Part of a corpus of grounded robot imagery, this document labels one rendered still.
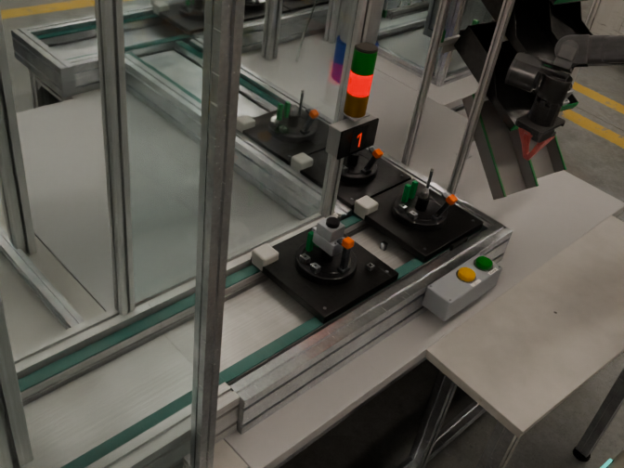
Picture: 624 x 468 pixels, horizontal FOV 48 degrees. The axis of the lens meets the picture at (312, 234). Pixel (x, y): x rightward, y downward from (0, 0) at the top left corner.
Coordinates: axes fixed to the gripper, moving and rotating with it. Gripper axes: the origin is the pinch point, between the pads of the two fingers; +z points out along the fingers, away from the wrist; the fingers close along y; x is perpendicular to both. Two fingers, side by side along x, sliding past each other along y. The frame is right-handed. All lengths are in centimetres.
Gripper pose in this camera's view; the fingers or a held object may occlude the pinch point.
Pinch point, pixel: (526, 155)
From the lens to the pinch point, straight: 163.3
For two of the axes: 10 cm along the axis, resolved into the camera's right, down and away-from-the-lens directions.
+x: 6.8, 5.3, -5.1
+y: -7.2, 3.5, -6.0
